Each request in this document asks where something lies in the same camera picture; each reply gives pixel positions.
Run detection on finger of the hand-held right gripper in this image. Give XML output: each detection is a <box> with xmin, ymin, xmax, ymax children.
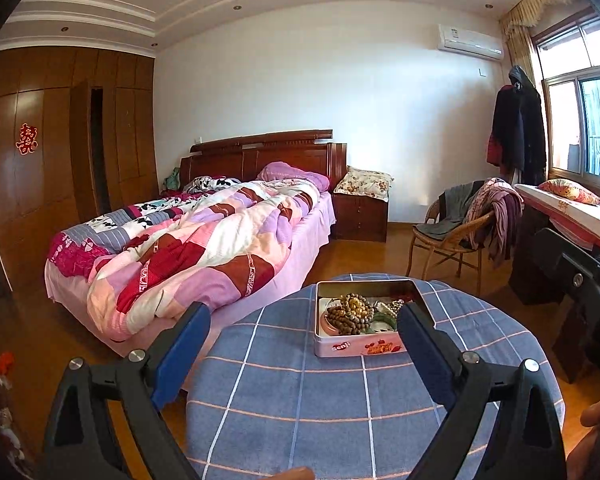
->
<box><xmin>534</xmin><ymin>227</ymin><xmax>600</xmax><ymax>311</ymax></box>
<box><xmin>552</xmin><ymin>302</ymin><xmax>600</xmax><ymax>383</ymax></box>

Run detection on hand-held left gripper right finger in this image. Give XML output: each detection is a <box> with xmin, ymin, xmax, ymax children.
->
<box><xmin>396</xmin><ymin>301</ymin><xmax>567</xmax><ymax>480</ymax></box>

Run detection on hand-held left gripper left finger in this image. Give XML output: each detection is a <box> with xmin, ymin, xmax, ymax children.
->
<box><xmin>40</xmin><ymin>301</ymin><xmax>212</xmax><ymax>480</ymax></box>

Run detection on metal tin box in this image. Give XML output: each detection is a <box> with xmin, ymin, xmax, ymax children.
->
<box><xmin>314</xmin><ymin>280</ymin><xmax>437</xmax><ymax>359</ymax></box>

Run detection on gold bead bracelet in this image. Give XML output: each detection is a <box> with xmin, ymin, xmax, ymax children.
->
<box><xmin>339</xmin><ymin>294</ymin><xmax>377</xmax><ymax>318</ymax></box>

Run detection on brown wooden bead bracelet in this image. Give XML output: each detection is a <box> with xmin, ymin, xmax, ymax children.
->
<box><xmin>322</xmin><ymin>305</ymin><xmax>376</xmax><ymax>336</ymax></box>

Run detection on person's right hand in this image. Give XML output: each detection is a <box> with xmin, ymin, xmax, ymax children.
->
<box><xmin>566</xmin><ymin>394</ymin><xmax>600</xmax><ymax>480</ymax></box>

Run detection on person's left hand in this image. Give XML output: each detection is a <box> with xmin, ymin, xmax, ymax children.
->
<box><xmin>272</xmin><ymin>466</ymin><xmax>316</xmax><ymax>480</ymax></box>

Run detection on dark desk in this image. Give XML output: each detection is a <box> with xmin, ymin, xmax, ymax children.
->
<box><xmin>508</xmin><ymin>195</ymin><xmax>573</xmax><ymax>307</ymax></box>

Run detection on white and red bedding pad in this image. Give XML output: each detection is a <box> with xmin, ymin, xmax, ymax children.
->
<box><xmin>514</xmin><ymin>183</ymin><xmax>600</xmax><ymax>261</ymax></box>

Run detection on red floral pillow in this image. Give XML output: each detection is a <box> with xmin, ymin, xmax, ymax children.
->
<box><xmin>537</xmin><ymin>178</ymin><xmax>600</xmax><ymax>206</ymax></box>

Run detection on purple garment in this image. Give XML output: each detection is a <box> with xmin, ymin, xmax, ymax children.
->
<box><xmin>487</xmin><ymin>192</ymin><xmax>525</xmax><ymax>268</ymax></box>

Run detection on pink plaid garment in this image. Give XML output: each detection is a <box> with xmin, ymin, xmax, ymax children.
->
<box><xmin>462</xmin><ymin>177</ymin><xmax>518</xmax><ymax>251</ymax></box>

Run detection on wicker chair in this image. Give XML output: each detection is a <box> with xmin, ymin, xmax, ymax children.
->
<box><xmin>406</xmin><ymin>182</ymin><xmax>501</xmax><ymax>296</ymax></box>

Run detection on pink patchwork quilt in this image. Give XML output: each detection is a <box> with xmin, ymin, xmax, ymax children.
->
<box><xmin>87</xmin><ymin>180</ymin><xmax>321</xmax><ymax>343</ymax></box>

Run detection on grey garment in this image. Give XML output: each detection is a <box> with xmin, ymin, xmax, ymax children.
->
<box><xmin>414</xmin><ymin>183</ymin><xmax>486</xmax><ymax>238</ymax></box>

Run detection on blue plaid tablecloth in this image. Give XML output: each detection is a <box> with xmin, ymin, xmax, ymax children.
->
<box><xmin>185</xmin><ymin>273</ymin><xmax>566</xmax><ymax>480</ymax></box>

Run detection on window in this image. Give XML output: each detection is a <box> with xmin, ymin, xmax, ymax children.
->
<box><xmin>530</xmin><ymin>7</ymin><xmax>600</xmax><ymax>191</ymax></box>

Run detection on hanging dark coats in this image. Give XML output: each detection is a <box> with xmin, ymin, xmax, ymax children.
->
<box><xmin>486</xmin><ymin>65</ymin><xmax>548</xmax><ymax>186</ymax></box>

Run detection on black and white patterned blanket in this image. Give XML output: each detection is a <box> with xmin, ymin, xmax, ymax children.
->
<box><xmin>47</xmin><ymin>175</ymin><xmax>241</xmax><ymax>281</ymax></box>

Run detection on red-brown wooden nightstand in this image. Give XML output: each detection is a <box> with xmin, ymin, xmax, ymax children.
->
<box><xmin>331</xmin><ymin>191</ymin><xmax>390</xmax><ymax>243</ymax></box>

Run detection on bed with purple sheet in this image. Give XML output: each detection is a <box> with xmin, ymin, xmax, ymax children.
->
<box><xmin>44</xmin><ymin>180</ymin><xmax>348</xmax><ymax>356</ymax></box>

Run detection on floral cushion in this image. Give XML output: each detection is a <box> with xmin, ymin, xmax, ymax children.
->
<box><xmin>333</xmin><ymin>166</ymin><xmax>395</xmax><ymax>203</ymax></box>

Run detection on purple pillow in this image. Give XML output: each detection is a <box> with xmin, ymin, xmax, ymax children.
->
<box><xmin>256</xmin><ymin>161</ymin><xmax>331</xmax><ymax>192</ymax></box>

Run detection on wooden wardrobe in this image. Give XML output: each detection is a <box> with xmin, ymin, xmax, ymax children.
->
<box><xmin>0</xmin><ymin>45</ymin><xmax>159</xmax><ymax>301</ymax></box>

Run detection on red-brown wooden headboard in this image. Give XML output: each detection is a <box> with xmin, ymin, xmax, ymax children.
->
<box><xmin>180</xmin><ymin>130</ymin><xmax>348</xmax><ymax>196</ymax></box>

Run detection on yellow curtain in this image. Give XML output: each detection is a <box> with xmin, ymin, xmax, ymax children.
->
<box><xmin>499</xmin><ymin>0</ymin><xmax>578</xmax><ymax>91</ymax></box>

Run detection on white air conditioner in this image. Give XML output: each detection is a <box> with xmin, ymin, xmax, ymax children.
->
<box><xmin>436</xmin><ymin>23</ymin><xmax>504</xmax><ymax>57</ymax></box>

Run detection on red paper decal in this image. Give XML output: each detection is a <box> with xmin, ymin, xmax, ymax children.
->
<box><xmin>15</xmin><ymin>122</ymin><xmax>38</xmax><ymax>156</ymax></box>

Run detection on pink bracelet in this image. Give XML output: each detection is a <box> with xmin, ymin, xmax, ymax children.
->
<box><xmin>320</xmin><ymin>307</ymin><xmax>341</xmax><ymax>336</ymax></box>

